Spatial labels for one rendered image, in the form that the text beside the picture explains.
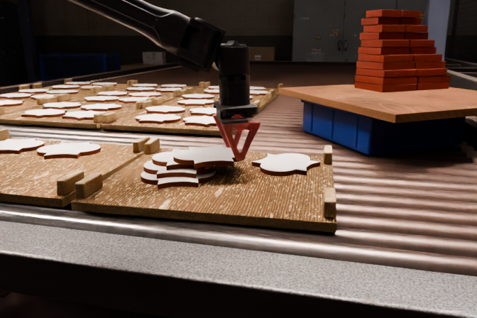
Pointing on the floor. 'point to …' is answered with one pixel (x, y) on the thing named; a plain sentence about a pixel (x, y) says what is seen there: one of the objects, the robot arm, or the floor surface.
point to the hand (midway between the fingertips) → (236, 151)
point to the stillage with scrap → (77, 61)
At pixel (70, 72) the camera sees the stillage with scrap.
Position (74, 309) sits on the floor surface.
